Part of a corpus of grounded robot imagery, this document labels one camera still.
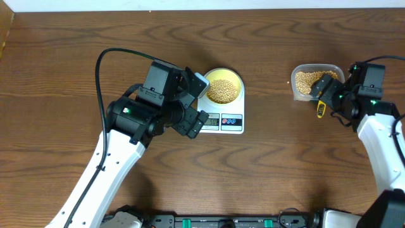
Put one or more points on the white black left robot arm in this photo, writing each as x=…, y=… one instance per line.
x=132, y=121

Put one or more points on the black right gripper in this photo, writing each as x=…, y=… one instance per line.
x=334, y=85

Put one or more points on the pale yellow plastic bowl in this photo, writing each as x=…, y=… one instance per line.
x=223, y=73

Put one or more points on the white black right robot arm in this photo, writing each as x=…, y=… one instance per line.
x=378, y=126

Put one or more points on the clear container of soybeans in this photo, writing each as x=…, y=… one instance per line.
x=304, y=76

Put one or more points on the white digital kitchen scale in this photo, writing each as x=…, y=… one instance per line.
x=223, y=118

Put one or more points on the soybeans in bowl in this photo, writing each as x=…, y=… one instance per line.
x=222, y=91

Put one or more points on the yellow plastic measuring scoop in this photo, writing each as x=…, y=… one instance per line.
x=321, y=107

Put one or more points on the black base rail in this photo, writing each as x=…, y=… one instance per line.
x=130, y=216

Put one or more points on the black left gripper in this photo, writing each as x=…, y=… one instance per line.
x=192, y=103

